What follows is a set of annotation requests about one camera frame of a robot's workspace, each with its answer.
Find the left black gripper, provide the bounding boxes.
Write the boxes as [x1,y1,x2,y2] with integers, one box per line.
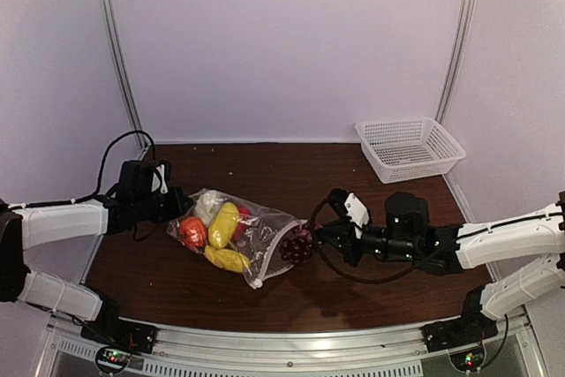
[133,185,192,222]

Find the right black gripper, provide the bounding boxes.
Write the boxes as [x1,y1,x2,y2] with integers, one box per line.
[317,219,418,268]

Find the orange fake fruit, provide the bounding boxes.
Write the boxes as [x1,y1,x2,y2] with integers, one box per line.
[179,216,207,249]

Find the purple fake grapes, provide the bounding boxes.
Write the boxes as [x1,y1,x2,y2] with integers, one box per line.
[278,229,313,265]

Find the clear zip top bag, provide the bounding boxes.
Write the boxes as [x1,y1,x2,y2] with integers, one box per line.
[167,189,313,290]

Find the yellow fake banana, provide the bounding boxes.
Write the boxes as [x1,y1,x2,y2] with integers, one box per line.
[204,245,251,274]

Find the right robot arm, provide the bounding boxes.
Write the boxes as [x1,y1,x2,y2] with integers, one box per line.
[307,189,564,343]

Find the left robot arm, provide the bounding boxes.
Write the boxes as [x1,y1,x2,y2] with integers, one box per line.
[1,161,193,345]

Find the white fake garlic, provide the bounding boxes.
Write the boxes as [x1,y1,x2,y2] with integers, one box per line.
[193,190,225,226]

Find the white plastic basket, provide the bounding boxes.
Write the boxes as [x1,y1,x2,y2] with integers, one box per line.
[355,117,466,184]

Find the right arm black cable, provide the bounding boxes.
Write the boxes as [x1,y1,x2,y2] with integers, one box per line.
[308,198,451,284]

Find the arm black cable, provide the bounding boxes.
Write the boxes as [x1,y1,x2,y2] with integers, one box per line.
[17,129,156,210]
[308,198,451,284]

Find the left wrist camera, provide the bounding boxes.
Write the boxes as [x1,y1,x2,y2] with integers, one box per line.
[152,160,172,194]

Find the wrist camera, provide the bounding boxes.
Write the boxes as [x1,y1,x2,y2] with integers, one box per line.
[328,188,371,238]
[152,160,172,194]

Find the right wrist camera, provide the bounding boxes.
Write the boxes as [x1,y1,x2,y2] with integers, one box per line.
[328,188,371,238]

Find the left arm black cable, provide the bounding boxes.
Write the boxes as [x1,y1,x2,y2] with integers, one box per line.
[17,129,156,210]

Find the aluminium front rail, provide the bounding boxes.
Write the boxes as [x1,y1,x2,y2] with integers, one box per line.
[32,309,549,376]

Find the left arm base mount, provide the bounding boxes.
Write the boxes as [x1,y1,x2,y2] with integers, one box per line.
[80,315,157,354]

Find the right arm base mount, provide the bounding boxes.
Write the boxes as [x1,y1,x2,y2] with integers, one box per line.
[421,314,498,353]

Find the left aluminium wall post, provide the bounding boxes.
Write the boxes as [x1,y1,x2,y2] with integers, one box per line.
[100,0,142,130]

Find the aluminium wall post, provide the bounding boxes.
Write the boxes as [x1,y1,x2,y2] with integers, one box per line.
[435,0,477,124]
[100,0,142,130]

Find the right aluminium wall post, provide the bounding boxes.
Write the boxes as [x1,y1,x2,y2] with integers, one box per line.
[435,0,477,124]

